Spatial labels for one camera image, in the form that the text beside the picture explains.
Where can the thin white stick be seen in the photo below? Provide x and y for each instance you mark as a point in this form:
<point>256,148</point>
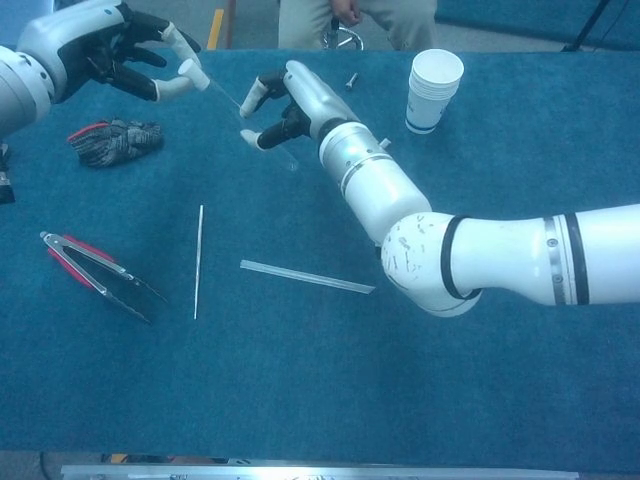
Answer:
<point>198,260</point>

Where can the aluminium rail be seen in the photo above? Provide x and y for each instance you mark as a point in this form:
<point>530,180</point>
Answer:
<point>300,472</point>

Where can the stack of white paper cups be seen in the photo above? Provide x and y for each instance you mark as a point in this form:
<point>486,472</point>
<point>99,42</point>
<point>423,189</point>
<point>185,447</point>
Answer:
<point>432,90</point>

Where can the blue cloth table cover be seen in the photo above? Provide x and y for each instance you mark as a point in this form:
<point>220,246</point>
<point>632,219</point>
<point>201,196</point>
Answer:
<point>450,350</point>

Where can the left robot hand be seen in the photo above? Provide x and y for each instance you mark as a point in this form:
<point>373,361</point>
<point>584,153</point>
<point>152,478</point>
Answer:
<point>65,30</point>

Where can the small white cap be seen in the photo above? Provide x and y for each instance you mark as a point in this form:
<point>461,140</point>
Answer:
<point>196,75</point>

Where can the chrome stool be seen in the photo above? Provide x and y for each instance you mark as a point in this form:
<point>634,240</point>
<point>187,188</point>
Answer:
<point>350,41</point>

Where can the clear plastic ruler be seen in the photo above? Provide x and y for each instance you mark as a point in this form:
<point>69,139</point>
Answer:
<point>307,277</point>

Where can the clear glass test tube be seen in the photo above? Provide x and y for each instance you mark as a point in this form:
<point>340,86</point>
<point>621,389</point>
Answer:
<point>287,159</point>

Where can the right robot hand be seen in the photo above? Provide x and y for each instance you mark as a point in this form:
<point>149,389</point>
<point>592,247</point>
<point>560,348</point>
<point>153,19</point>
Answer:
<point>315,95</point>

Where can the seated person in khaki trousers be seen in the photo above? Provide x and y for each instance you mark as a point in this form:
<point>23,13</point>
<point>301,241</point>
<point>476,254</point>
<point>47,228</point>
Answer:
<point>400,20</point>

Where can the yellow strip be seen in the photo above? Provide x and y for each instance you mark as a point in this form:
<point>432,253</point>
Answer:
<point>216,30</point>

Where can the black and red work glove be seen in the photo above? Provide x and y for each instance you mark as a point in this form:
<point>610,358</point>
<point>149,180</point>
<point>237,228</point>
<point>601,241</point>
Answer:
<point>115,142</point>

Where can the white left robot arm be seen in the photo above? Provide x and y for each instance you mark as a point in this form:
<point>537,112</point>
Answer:
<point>20,90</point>

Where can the black tripod leg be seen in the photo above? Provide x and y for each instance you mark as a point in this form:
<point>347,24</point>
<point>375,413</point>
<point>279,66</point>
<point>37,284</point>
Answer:
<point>585,27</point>

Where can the small metal bolt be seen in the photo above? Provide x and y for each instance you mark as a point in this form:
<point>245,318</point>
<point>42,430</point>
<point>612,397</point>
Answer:
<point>351,81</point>

